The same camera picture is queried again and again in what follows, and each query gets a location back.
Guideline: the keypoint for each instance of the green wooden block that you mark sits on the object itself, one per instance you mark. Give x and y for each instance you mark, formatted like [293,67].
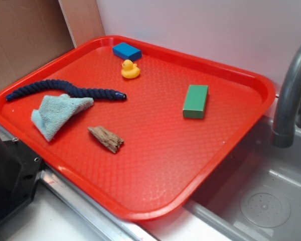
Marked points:
[195,101]

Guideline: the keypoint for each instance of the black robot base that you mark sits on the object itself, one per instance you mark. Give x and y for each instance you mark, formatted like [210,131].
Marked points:
[20,169]

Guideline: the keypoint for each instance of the blue wooden block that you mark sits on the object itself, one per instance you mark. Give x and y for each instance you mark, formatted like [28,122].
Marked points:
[126,52]

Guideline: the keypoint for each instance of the red plastic tray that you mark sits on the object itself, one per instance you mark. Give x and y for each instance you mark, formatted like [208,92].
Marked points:
[165,157]

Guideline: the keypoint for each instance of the brown wood piece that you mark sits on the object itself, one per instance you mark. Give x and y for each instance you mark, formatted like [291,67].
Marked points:
[107,138]

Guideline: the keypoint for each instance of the yellow rubber duck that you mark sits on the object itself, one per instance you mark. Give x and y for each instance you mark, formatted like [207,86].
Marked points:
[129,70]

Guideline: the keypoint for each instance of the light blue cloth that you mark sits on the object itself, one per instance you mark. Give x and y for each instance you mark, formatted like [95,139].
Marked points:
[55,111]

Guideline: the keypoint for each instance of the grey sink basin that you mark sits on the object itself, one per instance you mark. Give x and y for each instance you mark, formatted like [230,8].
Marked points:
[255,192]

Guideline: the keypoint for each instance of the grey faucet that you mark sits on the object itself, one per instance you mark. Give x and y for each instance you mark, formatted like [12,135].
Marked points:
[288,109]

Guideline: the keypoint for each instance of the brown cardboard panel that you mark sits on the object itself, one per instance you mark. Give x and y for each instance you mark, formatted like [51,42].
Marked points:
[33,33]

